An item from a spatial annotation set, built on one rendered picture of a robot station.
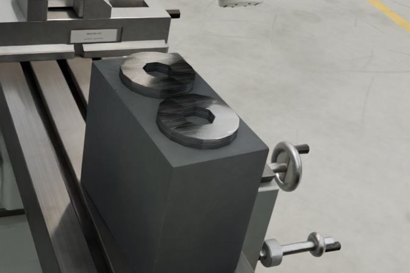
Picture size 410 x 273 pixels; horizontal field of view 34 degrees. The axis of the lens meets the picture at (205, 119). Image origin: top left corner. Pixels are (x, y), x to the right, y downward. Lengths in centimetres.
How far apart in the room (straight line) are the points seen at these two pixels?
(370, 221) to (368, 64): 132
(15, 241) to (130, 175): 49
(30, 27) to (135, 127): 49
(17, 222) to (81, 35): 34
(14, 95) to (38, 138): 12
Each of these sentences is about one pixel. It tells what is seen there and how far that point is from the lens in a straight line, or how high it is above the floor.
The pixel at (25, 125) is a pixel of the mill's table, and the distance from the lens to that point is 104.
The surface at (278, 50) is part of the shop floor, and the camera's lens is 357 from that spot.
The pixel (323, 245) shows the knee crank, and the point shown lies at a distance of 156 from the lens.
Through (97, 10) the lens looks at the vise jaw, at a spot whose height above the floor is 102.
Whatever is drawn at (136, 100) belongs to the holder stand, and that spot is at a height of 112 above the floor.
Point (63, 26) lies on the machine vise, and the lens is 120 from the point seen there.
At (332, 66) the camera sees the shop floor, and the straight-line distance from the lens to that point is 356.
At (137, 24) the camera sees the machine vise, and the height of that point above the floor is 99.
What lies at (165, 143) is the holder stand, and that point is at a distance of 70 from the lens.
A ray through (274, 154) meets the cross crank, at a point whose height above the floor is 64.
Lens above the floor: 152
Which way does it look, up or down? 32 degrees down
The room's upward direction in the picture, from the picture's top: 12 degrees clockwise
